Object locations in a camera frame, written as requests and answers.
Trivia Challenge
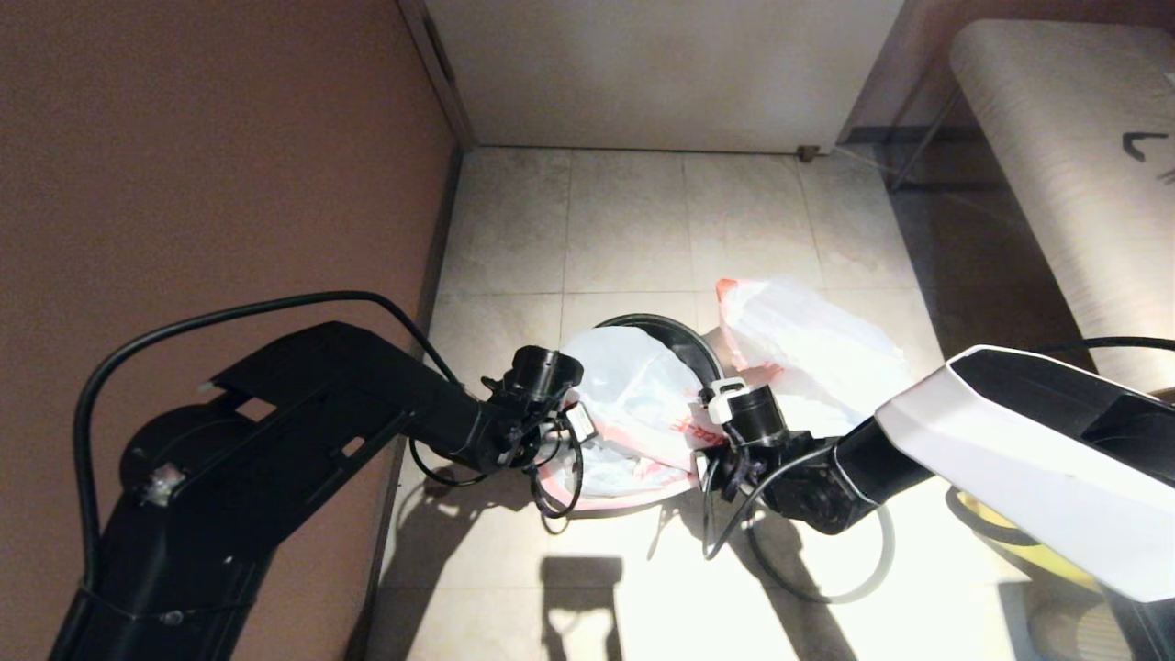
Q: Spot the black round trash bin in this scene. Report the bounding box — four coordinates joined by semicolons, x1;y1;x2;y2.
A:
595;313;726;387

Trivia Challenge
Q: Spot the white red-printed plastic bag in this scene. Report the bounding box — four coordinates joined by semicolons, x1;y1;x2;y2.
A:
537;326;728;512

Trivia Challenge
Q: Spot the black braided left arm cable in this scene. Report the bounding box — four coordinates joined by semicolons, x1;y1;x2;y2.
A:
408;409;586;535

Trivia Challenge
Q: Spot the black looped cable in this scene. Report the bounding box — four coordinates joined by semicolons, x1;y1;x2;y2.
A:
957;494;1040;548

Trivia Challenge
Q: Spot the white red-printed trash bag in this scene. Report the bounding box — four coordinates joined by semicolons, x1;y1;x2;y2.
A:
716;278;916;439

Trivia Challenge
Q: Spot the yellow plastic bag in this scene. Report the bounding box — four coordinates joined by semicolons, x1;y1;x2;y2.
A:
955;489;1102;590

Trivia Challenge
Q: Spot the beige striped cushion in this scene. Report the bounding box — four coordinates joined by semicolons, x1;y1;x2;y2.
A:
1028;601;1139;661

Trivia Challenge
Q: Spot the grey bin rim ring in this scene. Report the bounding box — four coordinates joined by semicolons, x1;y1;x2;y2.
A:
745;500;896;605

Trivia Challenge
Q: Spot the dark metal bench frame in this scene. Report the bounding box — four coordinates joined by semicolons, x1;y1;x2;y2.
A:
837;87;1006;196

